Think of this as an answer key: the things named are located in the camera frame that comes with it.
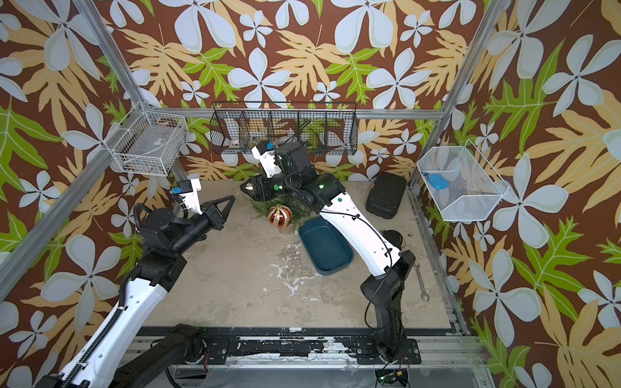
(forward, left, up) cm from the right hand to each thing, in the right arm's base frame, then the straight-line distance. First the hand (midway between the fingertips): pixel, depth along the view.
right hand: (247, 184), depth 66 cm
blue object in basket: (+15, -64, -14) cm, 67 cm away
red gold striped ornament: (-4, -9, -9) cm, 13 cm away
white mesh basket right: (+8, -72, -10) cm, 73 cm away
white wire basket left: (+26, +41, -4) cm, 49 cm away
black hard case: (+29, -53, -36) cm, 70 cm away
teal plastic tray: (+2, -25, -43) cm, 49 cm away
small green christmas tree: (+5, -13, -18) cm, 23 cm away
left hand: (-3, +3, -1) cm, 5 cm away
